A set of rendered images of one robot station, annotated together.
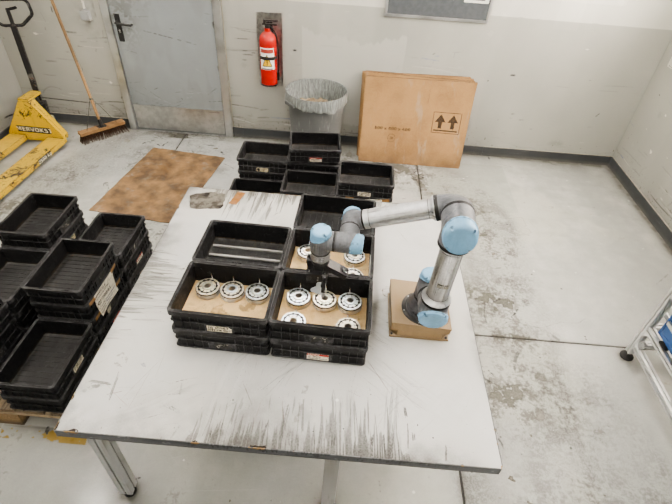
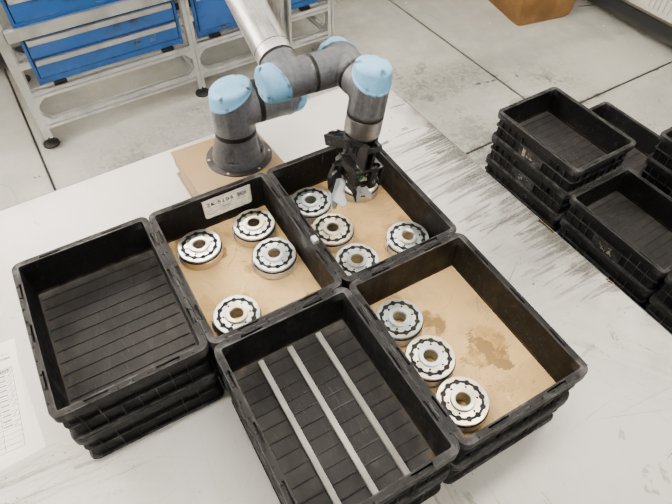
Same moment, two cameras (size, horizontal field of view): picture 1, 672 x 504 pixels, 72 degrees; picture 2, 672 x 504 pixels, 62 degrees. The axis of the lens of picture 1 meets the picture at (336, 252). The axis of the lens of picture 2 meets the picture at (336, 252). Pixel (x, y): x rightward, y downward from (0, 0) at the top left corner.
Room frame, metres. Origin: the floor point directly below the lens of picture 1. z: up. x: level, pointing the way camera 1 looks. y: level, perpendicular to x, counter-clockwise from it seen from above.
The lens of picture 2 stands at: (1.84, 0.81, 1.88)
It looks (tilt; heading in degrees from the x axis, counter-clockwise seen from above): 51 degrees down; 238
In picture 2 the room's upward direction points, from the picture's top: straight up
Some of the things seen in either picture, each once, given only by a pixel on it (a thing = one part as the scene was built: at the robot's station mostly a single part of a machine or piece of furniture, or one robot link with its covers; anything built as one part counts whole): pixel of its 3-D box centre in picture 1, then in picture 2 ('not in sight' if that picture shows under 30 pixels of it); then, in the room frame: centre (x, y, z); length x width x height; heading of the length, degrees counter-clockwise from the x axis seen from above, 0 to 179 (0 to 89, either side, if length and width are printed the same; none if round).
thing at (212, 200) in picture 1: (206, 199); not in sight; (2.24, 0.79, 0.71); 0.22 x 0.19 x 0.01; 89
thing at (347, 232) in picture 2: (324, 299); (332, 229); (1.36, 0.03, 0.86); 0.10 x 0.10 x 0.01
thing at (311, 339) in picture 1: (322, 309); (356, 216); (1.29, 0.04, 0.87); 0.40 x 0.30 x 0.11; 87
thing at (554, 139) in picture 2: not in sight; (547, 172); (0.27, -0.14, 0.37); 0.40 x 0.30 x 0.45; 89
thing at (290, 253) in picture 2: not in sight; (274, 254); (1.52, 0.03, 0.86); 0.10 x 0.10 x 0.01
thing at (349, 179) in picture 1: (363, 199); not in sight; (2.86, -0.18, 0.37); 0.40 x 0.30 x 0.45; 89
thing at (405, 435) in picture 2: (245, 252); (330, 409); (1.61, 0.42, 0.87); 0.40 x 0.30 x 0.11; 87
